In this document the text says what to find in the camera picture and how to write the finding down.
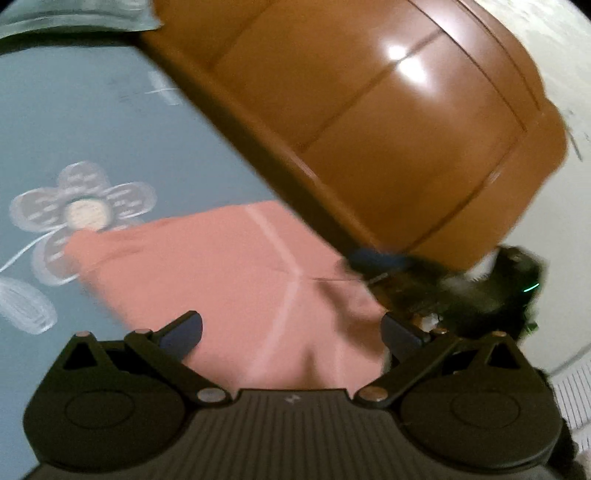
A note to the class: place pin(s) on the white ribbed panel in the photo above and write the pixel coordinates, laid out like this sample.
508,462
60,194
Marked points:
575,397

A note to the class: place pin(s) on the pink striped knit sweater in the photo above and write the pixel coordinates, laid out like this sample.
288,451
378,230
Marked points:
221,267

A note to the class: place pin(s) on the teal printed pillow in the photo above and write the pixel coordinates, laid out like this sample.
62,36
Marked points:
69,16

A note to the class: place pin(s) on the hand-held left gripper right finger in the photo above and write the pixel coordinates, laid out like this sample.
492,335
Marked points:
400,335

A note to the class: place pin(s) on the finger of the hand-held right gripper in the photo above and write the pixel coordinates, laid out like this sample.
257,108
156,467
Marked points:
376,261

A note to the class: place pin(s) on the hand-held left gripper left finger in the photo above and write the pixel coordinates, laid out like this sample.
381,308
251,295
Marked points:
184,330

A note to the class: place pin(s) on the bed with teal floral sheet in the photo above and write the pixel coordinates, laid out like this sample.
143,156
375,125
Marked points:
115,115

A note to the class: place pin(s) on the wooden headboard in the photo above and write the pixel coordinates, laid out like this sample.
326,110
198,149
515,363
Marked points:
369,115

